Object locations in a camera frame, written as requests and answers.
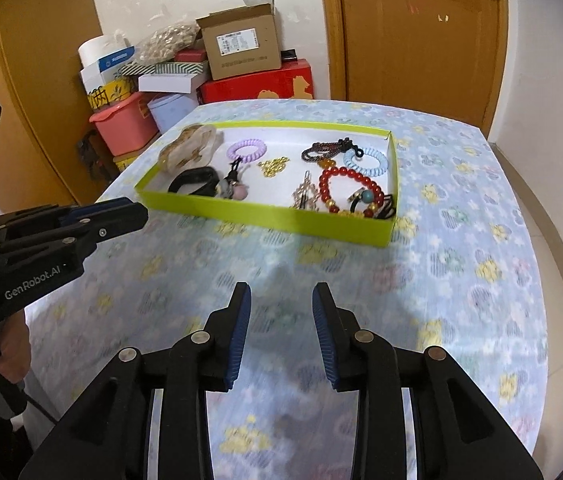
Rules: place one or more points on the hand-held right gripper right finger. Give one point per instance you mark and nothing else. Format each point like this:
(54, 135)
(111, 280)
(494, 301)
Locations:
(324, 335)

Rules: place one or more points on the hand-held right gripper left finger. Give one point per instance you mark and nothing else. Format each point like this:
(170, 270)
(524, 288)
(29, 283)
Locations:
(241, 330)

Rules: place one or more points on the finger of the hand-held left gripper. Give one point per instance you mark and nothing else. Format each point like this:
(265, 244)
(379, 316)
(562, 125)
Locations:
(86, 211)
(111, 225)

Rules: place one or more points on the black wristband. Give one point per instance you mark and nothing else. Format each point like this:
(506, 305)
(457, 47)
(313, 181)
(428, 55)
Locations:
(196, 176)

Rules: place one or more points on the black and pink charm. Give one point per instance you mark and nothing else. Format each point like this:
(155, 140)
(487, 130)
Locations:
(239, 191)

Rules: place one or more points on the green cardboard box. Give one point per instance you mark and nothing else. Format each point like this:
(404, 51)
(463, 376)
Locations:
(281, 140)

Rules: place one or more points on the pink plastic bin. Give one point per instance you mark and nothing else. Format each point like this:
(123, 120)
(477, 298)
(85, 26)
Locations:
(121, 130)

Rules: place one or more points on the beige hair claw clip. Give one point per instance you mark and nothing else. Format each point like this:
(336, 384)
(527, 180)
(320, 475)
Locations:
(186, 147)

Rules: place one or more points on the yellow floral box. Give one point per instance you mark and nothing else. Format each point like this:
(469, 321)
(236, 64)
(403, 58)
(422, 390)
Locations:
(111, 92)

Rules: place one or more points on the light blue round container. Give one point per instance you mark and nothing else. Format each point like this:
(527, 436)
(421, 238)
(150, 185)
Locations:
(171, 110)

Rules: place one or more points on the wooden wardrobe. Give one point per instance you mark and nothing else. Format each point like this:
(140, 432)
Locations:
(36, 85)

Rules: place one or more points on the silver hair clip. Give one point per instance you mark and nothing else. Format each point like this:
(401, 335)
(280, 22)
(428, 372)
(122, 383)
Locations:
(306, 190)

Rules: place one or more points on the white box blue label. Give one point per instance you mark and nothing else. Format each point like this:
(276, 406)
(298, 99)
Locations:
(111, 62)

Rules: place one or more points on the white flat box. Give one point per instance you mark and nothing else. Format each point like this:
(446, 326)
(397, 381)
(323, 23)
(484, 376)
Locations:
(166, 82)

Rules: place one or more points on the white paper roll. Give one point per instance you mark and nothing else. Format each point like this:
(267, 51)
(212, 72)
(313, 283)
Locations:
(99, 50)

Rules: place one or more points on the green striped flat box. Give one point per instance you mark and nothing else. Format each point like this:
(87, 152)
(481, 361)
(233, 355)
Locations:
(161, 67)

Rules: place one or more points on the floral blue tablecloth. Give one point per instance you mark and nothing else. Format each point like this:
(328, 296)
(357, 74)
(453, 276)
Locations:
(461, 220)

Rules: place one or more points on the small red box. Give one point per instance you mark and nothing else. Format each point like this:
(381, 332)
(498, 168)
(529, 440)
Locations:
(189, 56)

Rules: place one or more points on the red gift box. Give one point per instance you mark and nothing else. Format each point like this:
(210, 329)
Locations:
(241, 87)

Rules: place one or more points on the clear bag of beige pieces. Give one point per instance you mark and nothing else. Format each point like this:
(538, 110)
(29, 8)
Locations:
(166, 40)

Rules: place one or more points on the brown cardboard box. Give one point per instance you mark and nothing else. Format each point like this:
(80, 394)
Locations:
(241, 60)

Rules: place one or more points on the small black object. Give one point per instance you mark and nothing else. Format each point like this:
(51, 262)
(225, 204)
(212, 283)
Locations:
(289, 56)

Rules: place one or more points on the wooden door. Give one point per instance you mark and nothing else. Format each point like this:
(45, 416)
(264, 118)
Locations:
(411, 50)

